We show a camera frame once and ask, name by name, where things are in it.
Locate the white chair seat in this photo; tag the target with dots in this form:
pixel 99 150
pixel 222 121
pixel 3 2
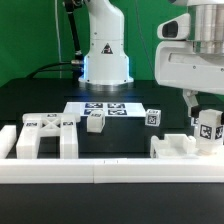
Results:
pixel 173 146

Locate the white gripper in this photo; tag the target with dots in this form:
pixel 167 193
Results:
pixel 177 65

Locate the white marker sheet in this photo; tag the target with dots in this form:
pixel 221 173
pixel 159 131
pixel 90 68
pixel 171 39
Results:
pixel 111 109

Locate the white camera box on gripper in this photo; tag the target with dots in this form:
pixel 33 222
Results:
pixel 175 29

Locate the black camera pole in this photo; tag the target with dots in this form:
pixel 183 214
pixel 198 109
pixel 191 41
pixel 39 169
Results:
pixel 70 6

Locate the white U-shaped fence frame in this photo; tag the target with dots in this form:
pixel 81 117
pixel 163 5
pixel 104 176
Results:
pixel 26 171

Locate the white chair back frame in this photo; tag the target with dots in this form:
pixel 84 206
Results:
pixel 41 125

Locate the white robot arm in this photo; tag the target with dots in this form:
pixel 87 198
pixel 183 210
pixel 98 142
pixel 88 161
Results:
pixel 107 65

